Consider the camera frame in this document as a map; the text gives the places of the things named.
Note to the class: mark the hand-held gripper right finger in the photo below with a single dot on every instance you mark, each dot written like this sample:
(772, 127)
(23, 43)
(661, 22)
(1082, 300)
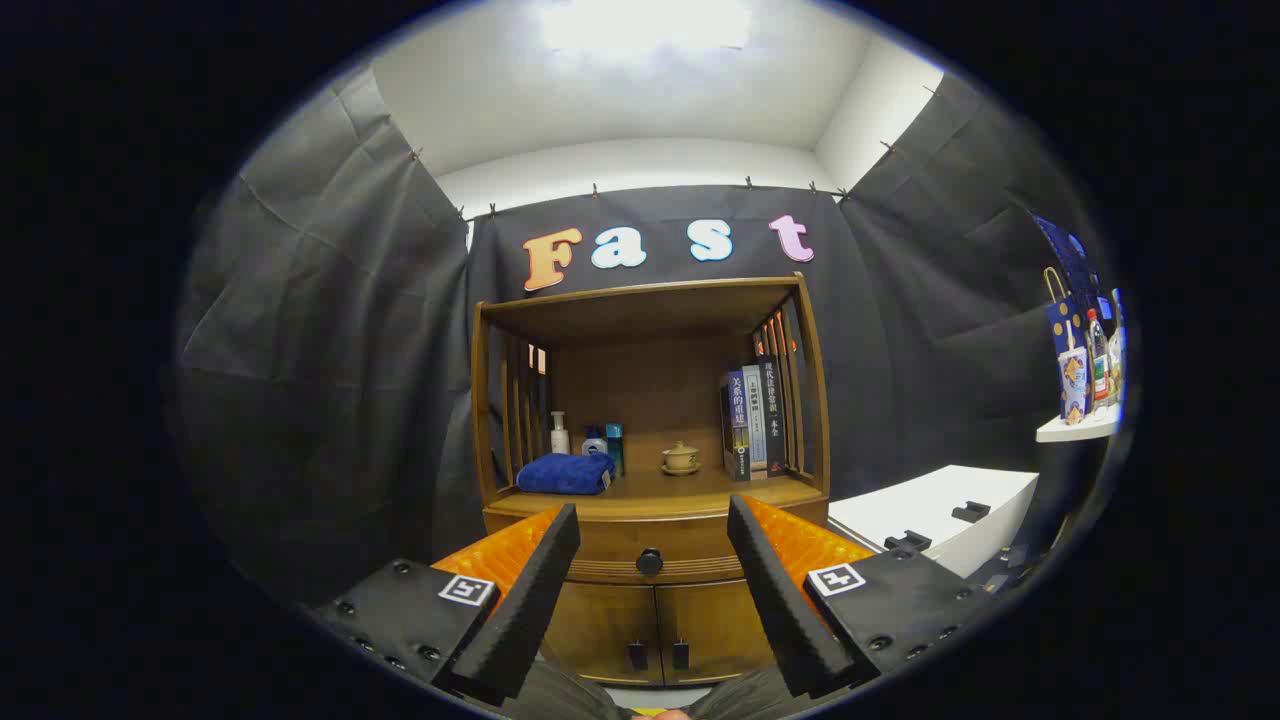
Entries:
(780, 600)

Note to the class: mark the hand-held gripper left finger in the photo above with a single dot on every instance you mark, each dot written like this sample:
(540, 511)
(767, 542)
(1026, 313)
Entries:
(530, 610)

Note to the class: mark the wooden drawer with black knob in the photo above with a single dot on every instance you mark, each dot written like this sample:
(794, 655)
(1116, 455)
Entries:
(620, 545)

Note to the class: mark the wooden cabinet door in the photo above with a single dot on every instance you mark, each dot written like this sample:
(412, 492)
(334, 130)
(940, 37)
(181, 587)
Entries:
(715, 625)
(600, 630)

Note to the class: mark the wooden countertop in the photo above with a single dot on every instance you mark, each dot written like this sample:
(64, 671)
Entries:
(680, 490)

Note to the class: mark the wooden cabinet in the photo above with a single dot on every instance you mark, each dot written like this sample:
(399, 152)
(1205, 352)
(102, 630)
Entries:
(650, 390)

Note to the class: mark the blue folded towel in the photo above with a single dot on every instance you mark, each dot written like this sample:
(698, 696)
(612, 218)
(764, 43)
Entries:
(560, 475)

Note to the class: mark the beige saucer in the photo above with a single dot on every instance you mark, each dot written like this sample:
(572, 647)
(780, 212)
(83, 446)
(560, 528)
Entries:
(680, 471)

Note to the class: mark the white pump bottle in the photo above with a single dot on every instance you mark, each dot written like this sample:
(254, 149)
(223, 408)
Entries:
(560, 440)

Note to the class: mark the beige lidded teacup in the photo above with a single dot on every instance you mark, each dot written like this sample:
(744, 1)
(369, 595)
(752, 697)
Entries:
(681, 456)

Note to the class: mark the white bottle with blue cap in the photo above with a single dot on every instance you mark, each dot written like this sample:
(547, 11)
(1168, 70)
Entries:
(595, 445)

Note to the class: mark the white side unit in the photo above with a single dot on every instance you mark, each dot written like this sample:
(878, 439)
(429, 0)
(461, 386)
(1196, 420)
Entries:
(930, 505)

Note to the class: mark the light blue book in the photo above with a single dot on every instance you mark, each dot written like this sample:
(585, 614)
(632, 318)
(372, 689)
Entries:
(756, 420)

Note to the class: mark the teal bottle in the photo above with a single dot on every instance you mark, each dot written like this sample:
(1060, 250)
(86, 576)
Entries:
(615, 445)

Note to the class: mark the small patterned paper bag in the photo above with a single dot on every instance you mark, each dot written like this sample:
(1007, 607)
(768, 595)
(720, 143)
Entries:
(1073, 385)

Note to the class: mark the clear bottle with red label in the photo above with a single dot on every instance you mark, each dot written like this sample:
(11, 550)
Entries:
(1099, 360)

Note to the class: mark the black bracket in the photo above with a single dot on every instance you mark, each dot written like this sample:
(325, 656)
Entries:
(970, 511)
(908, 541)

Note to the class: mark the white wall shelf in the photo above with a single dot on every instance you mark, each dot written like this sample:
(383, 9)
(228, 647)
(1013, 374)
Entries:
(1075, 430)

